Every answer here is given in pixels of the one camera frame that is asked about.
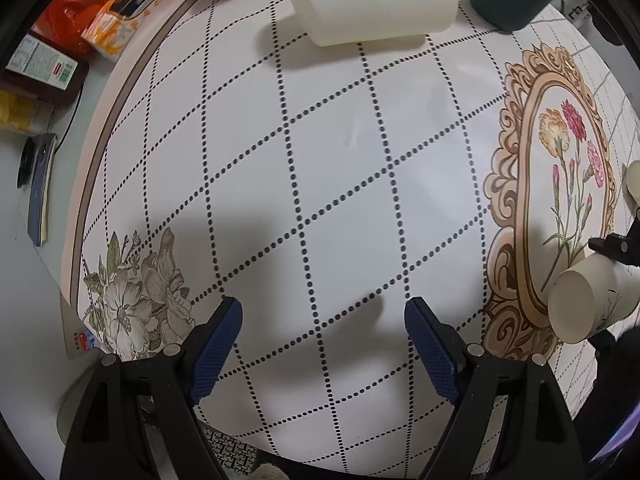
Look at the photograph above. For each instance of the dark bottle white label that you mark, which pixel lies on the dark bottle white label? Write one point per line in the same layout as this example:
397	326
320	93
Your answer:
42	70

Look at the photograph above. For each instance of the beige rounded object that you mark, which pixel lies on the beige rounded object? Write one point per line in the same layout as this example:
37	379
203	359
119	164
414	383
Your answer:
634	182

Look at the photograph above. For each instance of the tall white plastic cup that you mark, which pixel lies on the tall white plastic cup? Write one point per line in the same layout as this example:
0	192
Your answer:
370	2

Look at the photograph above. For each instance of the red and blue card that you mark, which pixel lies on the red and blue card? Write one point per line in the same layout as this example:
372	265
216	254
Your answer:
80	342

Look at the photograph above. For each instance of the red plastic bag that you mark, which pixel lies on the red plastic bag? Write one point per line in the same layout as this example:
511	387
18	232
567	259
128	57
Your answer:
60	20

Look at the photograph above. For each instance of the orange tissue packet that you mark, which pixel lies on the orange tissue packet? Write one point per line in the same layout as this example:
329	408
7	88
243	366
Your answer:
132	5

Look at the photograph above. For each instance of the black round lens cap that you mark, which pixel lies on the black round lens cap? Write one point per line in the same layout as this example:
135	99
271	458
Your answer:
25	162

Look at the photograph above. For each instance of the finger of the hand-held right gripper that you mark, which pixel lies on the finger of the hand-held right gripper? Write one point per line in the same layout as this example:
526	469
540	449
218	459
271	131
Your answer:
615	246
604	342

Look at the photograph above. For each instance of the cream flower-print paper cup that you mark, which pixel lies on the cream flower-print paper cup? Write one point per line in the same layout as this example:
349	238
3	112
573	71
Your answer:
582	300

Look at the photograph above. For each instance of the yellow packet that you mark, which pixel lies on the yellow packet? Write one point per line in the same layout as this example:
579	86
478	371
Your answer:
15	112

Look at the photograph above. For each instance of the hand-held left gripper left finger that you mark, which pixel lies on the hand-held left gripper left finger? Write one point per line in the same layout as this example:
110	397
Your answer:
216	345

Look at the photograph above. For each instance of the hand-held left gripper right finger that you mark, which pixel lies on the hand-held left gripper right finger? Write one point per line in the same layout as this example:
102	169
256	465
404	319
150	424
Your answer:
431	345

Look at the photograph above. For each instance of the floral printed tablecloth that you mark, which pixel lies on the floral printed tablecloth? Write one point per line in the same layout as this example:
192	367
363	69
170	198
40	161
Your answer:
325	170

